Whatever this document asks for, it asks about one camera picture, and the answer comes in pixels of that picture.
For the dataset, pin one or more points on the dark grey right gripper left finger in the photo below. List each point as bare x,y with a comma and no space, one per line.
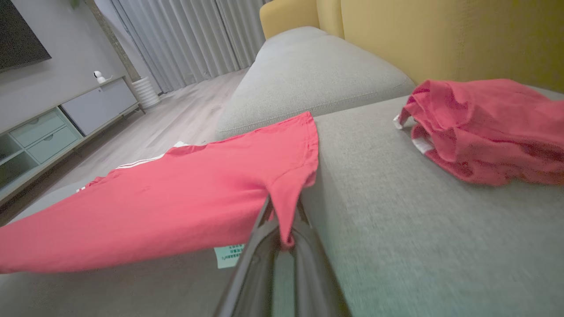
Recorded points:
255,273

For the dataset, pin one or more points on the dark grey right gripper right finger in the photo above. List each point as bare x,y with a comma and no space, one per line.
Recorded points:
317,281

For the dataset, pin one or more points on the red shorts with white panel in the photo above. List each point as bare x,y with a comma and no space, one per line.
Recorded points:
154,198

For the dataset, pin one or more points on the red Bulls jersey white trim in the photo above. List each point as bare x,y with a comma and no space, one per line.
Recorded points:
484,127

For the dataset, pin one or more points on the grey and yellow sofa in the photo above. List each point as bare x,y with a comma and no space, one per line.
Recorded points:
418,220

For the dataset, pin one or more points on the grey sofa seat cushion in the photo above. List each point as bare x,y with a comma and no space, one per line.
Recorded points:
308,75
295,34

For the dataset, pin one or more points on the white ribbed cylinder appliance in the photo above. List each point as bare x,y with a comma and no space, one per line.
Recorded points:
146,93

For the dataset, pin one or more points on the grey TV cabinet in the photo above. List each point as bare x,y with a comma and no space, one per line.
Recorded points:
97,105

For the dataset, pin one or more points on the grey pleated curtain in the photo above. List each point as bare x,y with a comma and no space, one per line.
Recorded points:
189,39

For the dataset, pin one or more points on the yellow sofa end back cushion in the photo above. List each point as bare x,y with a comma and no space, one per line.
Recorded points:
286,15

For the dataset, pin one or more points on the narrow yellow sofa back cushion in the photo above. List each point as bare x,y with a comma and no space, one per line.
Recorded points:
328,17

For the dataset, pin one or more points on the wide yellow sofa back cushion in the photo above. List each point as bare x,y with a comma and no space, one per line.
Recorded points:
440,35

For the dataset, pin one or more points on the small white security camera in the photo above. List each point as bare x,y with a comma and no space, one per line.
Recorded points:
99,77

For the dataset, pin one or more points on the black wall television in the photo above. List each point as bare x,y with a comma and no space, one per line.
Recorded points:
17,35

